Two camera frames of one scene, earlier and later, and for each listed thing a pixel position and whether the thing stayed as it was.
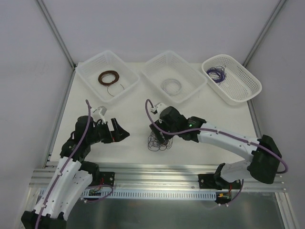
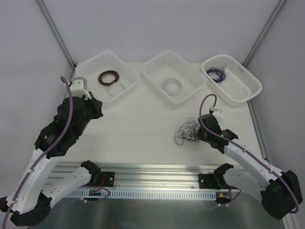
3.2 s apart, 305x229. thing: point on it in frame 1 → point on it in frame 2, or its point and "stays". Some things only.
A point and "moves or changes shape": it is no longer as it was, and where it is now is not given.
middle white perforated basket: x=172 y=76 stays
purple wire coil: x=217 y=73 stays
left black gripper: x=111 y=133 → x=93 y=108
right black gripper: x=157 y=131 → x=203 y=134
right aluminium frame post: x=264 y=32 stays
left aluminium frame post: x=56 y=34 stays
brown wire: x=154 y=144 moves or changes shape
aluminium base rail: x=157 y=176 stays
